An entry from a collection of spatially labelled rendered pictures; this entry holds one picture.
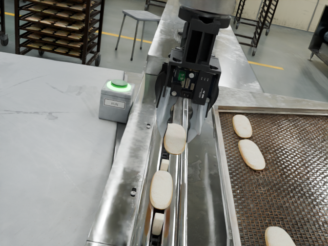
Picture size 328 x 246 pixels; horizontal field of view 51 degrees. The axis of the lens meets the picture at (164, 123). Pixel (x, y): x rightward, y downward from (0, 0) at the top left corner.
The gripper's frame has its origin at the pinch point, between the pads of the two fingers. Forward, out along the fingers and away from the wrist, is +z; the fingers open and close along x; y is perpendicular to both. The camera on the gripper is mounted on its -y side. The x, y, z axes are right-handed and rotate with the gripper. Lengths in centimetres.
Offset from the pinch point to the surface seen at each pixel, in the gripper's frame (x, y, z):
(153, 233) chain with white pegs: -0.8, 13.9, 9.8
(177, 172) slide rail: 1.9, -1.0, 8.9
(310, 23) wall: 269, -701, 72
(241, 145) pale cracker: 12.9, -5.8, 3.5
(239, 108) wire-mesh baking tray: 14.6, -22.7, 3.5
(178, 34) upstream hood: -2, -74, 2
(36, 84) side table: -37, -32, 12
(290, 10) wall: 221, -701, 54
